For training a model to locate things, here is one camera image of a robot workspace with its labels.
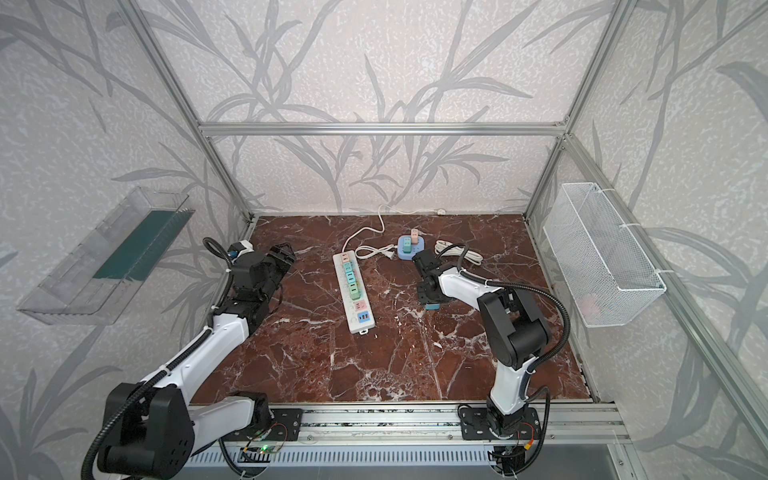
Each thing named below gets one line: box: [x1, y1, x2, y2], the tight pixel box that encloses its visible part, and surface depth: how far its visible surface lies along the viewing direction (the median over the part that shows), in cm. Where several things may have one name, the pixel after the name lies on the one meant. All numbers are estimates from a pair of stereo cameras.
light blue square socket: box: [397, 234, 425, 261], surface depth 109 cm
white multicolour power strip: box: [333, 250, 376, 335], surface depth 95 cm
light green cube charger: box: [348, 282, 360, 301], surface depth 93 cm
